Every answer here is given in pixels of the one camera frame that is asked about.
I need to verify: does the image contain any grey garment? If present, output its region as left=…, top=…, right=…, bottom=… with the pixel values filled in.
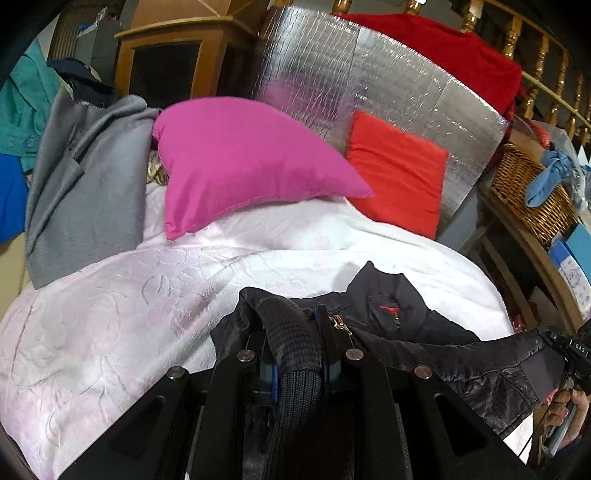
left=25, top=88, right=162, bottom=291

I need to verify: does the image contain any wooden chair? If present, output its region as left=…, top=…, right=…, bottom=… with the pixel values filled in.
left=462, top=182, right=587, bottom=333

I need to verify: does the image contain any blue and white box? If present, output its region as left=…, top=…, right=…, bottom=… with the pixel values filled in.
left=549, top=224, right=591, bottom=321

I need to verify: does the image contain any dark navy garment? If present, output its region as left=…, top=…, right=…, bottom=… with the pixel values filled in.
left=46, top=58, right=116, bottom=109

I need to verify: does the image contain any white embossed blanket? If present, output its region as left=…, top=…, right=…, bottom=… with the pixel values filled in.
left=0, top=182, right=515, bottom=480

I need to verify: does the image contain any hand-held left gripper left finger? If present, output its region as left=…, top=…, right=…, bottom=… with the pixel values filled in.
left=58, top=330, right=280, bottom=480

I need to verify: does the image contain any silver foil insulation panel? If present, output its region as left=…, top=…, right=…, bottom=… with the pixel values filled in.
left=252, top=6, right=509, bottom=238

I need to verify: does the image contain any wicker basket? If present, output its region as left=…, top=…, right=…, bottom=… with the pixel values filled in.
left=489, top=143, right=580, bottom=247

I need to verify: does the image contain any pink pillow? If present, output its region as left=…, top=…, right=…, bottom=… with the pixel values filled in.
left=152, top=96, right=375, bottom=241

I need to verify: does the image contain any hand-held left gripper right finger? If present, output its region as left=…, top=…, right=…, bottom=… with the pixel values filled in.
left=316, top=305, right=539, bottom=480

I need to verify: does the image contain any teal shirt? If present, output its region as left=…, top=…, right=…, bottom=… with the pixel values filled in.
left=0, top=39, right=63, bottom=174

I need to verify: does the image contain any bright blue cloth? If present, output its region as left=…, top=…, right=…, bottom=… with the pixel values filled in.
left=0, top=152, right=29, bottom=243

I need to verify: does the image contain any red blanket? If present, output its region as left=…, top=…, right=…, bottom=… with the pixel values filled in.
left=337, top=13, right=525, bottom=116

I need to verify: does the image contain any black jacket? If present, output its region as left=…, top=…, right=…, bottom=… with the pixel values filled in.
left=210, top=261, right=571, bottom=480

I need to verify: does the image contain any red pillow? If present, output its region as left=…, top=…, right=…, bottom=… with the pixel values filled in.
left=344, top=111, right=450, bottom=240

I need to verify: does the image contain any light blue cloth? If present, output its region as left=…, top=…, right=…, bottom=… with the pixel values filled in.
left=524, top=148, right=575, bottom=208

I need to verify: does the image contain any person's right hand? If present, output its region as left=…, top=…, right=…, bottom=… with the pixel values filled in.
left=542, top=388, right=591, bottom=446

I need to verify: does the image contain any wooden railing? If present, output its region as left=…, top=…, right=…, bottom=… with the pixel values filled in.
left=332, top=0, right=591, bottom=144

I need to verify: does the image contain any wooden cabinet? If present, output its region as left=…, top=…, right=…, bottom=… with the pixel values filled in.
left=113, top=0, right=273, bottom=112

